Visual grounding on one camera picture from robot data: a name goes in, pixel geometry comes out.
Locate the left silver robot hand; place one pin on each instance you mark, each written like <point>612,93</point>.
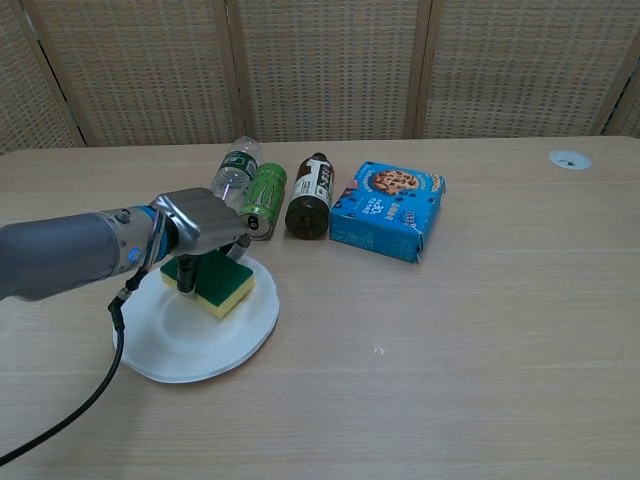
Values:
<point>200,220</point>

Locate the white plate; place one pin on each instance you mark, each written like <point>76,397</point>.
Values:
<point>200,340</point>

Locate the green energy drink can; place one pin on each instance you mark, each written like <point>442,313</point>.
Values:
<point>265,197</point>

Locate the clear plastic water bottle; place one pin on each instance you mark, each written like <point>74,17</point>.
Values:
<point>235,172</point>

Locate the blue cookie box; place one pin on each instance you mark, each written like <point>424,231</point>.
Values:
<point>387,210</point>

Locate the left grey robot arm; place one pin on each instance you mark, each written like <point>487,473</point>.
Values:
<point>60,252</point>

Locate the green and yellow sponge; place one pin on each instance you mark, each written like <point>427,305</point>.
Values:
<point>220,277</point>

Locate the woven folding screen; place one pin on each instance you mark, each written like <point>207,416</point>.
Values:
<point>320,70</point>

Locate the dark brown drink bottle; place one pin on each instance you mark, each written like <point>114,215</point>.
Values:
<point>311,197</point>

